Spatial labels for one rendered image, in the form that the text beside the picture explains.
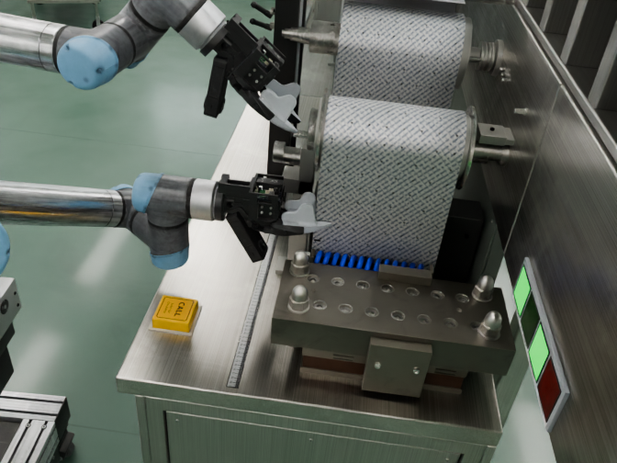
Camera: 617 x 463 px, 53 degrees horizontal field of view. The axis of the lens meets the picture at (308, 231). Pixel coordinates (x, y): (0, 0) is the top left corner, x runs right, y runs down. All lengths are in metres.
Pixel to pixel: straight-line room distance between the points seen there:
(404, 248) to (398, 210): 0.08
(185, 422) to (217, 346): 0.14
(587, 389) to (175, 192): 0.74
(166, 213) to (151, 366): 0.27
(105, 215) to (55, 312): 1.43
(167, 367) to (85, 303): 1.54
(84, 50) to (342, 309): 0.57
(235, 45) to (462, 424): 0.74
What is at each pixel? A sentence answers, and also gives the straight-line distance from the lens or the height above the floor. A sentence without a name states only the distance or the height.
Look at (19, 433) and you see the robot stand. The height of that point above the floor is 0.23.
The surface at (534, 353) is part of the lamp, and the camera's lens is 0.85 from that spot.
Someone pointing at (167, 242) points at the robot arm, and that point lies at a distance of 1.18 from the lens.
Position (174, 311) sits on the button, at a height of 0.92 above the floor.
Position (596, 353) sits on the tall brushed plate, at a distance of 0.71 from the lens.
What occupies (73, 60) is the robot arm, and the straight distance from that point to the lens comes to 0.99.
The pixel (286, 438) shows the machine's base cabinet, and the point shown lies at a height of 0.80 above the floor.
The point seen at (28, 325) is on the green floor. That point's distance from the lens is 2.61.
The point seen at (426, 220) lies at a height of 1.13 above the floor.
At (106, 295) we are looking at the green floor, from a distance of 2.67.
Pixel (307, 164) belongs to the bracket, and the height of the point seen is 1.17.
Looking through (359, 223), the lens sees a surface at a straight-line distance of 1.13.
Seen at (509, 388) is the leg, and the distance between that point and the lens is 1.63.
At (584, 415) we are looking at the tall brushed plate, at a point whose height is 1.23.
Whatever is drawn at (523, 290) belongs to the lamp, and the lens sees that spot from 0.92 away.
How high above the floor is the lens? 1.73
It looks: 35 degrees down
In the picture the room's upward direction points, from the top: 6 degrees clockwise
